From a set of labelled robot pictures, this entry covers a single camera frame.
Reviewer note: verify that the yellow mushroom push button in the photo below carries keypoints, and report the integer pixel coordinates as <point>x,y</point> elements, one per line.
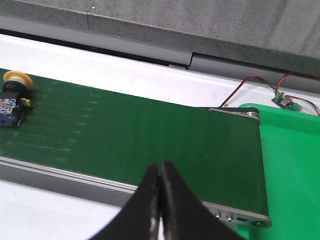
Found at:
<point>13,98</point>

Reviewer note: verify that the green conveyor belt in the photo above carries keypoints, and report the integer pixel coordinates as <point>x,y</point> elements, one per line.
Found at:
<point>116,136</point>

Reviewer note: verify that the green plastic tray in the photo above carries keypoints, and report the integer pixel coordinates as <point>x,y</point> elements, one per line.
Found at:
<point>291,153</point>

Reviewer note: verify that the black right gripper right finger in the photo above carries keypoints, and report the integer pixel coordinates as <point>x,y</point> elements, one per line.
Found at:
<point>184,217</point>

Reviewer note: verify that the aluminium conveyor frame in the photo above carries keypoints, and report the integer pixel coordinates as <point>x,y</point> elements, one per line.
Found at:
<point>75,178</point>

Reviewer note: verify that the grey speckled stone counter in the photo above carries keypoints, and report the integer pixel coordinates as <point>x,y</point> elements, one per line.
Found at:
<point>283,34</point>

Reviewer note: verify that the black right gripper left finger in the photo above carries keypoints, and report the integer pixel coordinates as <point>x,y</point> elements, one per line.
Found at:
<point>139,219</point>

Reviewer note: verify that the small green circuit board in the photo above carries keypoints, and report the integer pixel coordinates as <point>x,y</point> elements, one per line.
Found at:
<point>286,102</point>

